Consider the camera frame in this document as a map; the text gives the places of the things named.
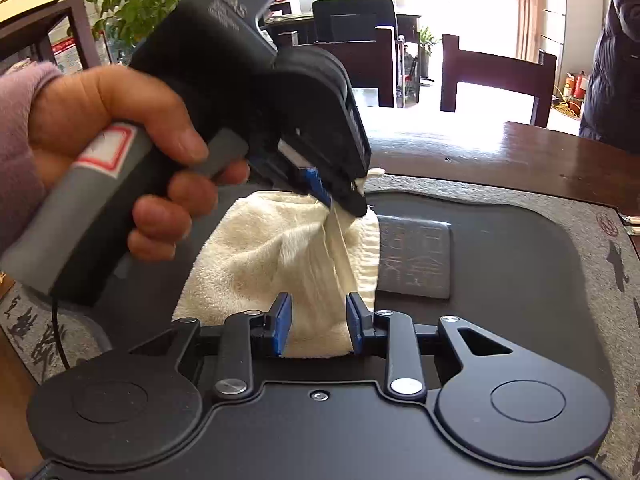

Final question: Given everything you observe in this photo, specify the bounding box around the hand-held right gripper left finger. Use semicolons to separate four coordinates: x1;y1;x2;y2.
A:
127;292;293;402

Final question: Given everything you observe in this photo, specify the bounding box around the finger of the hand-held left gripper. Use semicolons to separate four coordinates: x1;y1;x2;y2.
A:
327;160;371;217
250;157;333;208

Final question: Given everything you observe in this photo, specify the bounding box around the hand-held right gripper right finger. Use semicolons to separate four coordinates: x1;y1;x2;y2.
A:
346;291;516;402

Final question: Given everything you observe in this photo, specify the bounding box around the cream terry towel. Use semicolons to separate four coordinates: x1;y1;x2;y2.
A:
171;167;387;360

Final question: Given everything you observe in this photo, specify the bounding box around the person's left forearm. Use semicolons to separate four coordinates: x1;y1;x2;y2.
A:
0;61;63;256

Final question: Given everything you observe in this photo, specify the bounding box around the person's left hand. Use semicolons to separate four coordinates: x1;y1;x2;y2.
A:
27;65;251;263

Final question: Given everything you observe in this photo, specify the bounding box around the carved grey stone plate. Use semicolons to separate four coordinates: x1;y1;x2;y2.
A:
375;215;452;301

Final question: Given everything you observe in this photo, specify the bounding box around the dark wooden dining chair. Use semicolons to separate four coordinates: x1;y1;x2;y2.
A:
277;27;401;108
440;34;557;128

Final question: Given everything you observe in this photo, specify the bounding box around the black office chair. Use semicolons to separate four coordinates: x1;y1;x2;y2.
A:
312;0;399;43

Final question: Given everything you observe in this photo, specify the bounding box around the large water bottle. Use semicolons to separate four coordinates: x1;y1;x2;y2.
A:
400;42;422;106

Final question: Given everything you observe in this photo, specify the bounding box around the colourful printed poster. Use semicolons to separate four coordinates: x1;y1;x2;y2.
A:
50;30;88;75

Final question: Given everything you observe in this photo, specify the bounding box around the dark office desk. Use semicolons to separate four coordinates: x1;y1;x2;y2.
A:
260;12;423;48

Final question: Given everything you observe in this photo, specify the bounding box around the small potted plant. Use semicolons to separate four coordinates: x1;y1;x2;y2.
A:
417;25;441;78

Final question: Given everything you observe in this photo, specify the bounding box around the dark wooden shelf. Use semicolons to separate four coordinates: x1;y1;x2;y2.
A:
0;0;101;68

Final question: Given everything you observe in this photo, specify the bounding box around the beige curtain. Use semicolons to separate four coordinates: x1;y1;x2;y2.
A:
515;0;546;61

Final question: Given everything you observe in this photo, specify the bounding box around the white refrigerator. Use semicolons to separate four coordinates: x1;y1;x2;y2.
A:
540;0;618;126

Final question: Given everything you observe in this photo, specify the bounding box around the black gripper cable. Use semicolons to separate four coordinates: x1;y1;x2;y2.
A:
50;292;73;368

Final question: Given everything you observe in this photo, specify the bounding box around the yellow cable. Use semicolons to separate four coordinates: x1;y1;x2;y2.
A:
552;97;583;119

